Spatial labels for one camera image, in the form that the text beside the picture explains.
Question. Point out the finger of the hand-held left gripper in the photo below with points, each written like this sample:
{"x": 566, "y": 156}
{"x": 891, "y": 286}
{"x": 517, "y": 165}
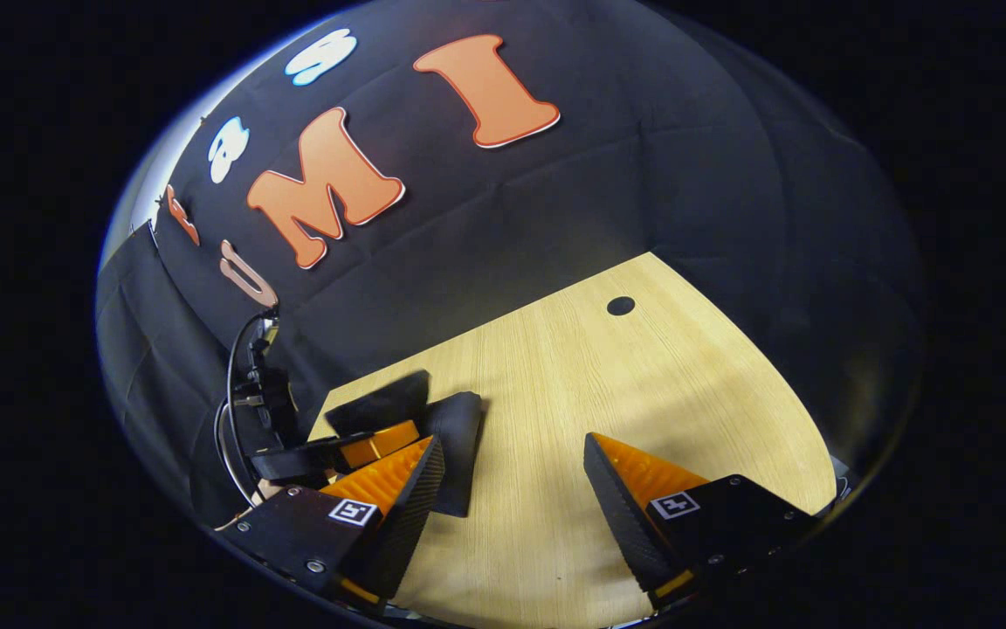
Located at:
{"x": 372, "y": 444}

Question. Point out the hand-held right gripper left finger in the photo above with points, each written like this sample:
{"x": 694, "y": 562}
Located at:
{"x": 407, "y": 515}

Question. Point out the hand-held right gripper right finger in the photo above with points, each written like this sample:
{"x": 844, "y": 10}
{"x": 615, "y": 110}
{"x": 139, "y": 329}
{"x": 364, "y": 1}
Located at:
{"x": 621, "y": 524}

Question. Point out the black jeans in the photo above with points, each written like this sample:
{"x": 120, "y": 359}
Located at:
{"x": 459, "y": 437}

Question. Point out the row of small backdrop clips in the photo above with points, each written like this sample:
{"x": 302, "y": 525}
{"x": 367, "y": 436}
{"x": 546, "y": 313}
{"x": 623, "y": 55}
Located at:
{"x": 157, "y": 200}

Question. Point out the black backdrop cloth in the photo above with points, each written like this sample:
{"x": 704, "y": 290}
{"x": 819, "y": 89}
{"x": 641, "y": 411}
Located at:
{"x": 643, "y": 175}

